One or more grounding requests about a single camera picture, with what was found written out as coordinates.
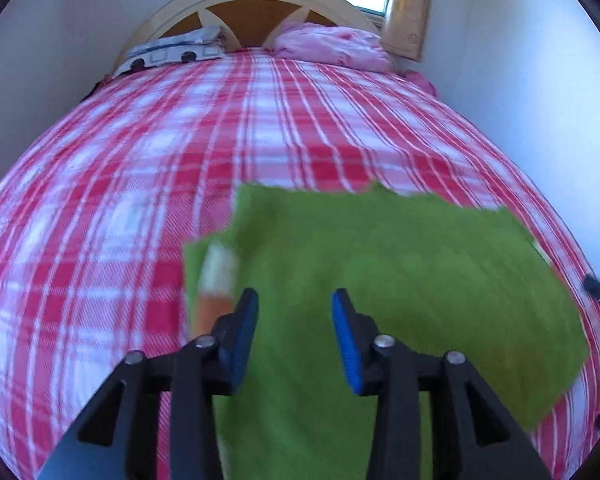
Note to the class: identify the dark object beside bed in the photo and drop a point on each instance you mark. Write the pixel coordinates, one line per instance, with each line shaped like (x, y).
(94, 91)

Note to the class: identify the bed with red plaid sheet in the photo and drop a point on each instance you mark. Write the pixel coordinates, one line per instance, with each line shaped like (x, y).
(180, 150)

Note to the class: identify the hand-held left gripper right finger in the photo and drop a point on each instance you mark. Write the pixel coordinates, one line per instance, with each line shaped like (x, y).
(344, 340)

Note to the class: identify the green orange white striped sweater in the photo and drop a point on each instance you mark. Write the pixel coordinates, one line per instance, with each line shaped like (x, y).
(420, 270)

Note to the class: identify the narrow yellow curtain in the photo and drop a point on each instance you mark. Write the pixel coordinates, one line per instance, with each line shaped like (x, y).
(409, 10)

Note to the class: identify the white printed pillow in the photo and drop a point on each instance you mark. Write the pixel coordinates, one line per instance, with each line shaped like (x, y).
(175, 50)

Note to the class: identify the pink cloth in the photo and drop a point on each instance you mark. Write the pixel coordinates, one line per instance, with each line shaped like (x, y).
(422, 82)

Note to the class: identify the pink pillow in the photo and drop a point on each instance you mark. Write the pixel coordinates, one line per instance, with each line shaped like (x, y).
(330, 46)

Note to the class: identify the cream and wood headboard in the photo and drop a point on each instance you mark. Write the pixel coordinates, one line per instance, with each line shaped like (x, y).
(252, 15)

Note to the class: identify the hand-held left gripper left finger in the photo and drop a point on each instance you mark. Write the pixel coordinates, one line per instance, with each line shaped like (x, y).
(245, 335)

